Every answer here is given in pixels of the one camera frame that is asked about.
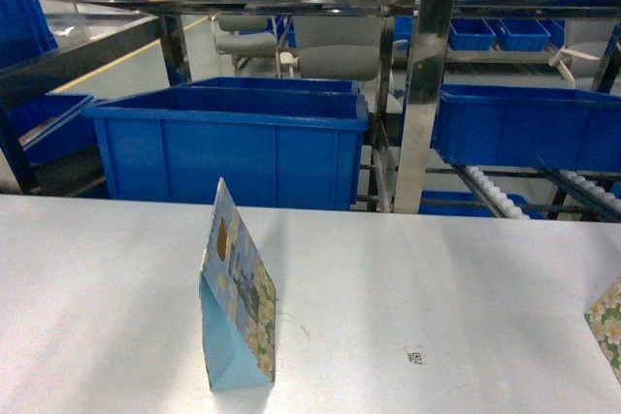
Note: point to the flower gift bag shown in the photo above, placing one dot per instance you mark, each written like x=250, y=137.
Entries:
x=603, y=319
x=238, y=303

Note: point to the big blue bin behind table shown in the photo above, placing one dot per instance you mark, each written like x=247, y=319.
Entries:
x=275, y=143

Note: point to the grey chair behind rack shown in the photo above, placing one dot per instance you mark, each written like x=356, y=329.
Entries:
x=245, y=37

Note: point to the blue bin on roller rack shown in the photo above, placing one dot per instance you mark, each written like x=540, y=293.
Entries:
x=550, y=128

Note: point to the QR code sticker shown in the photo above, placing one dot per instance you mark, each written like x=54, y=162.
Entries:
x=416, y=354

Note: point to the steel rack upright post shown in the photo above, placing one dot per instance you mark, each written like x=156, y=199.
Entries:
x=426, y=62

